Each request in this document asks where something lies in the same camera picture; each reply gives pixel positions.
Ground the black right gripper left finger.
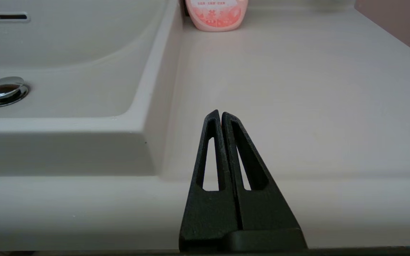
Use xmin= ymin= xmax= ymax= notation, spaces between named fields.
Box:
xmin=179 ymin=110 xmax=243 ymax=252

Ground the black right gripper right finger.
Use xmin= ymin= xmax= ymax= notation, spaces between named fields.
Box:
xmin=221 ymin=112 xmax=307 ymax=251

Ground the beige sink basin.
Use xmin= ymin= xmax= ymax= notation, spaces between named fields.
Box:
xmin=0 ymin=0 xmax=186 ymax=176

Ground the pink soap pump bottle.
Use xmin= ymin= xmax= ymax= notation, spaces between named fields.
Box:
xmin=185 ymin=0 xmax=249 ymax=32

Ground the chrome drain stopper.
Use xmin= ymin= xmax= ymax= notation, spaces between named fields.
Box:
xmin=0 ymin=76 xmax=31 ymax=107

